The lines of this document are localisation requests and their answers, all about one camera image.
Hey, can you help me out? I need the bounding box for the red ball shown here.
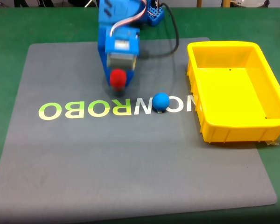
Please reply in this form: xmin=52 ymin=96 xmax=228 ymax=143
xmin=109 ymin=68 xmax=127 ymax=91

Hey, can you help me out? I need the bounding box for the blue ball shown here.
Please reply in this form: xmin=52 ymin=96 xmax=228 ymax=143
xmin=152 ymin=92 xmax=171 ymax=111

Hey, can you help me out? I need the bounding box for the yellow plastic bin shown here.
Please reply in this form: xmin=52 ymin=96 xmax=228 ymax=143
xmin=186 ymin=41 xmax=280 ymax=144

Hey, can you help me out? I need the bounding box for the grey mat with ROBO lettering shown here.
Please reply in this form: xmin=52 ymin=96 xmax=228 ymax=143
xmin=0 ymin=37 xmax=278 ymax=224

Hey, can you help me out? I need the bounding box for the clear tape piece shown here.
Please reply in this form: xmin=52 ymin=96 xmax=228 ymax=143
xmin=265 ymin=137 xmax=280 ymax=147

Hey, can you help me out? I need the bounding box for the white ribbon cable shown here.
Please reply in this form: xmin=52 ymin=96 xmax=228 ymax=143
xmin=109 ymin=0 xmax=148 ymax=37

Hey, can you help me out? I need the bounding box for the black cable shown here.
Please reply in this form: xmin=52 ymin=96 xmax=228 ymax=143
xmin=139 ymin=2 xmax=180 ymax=59

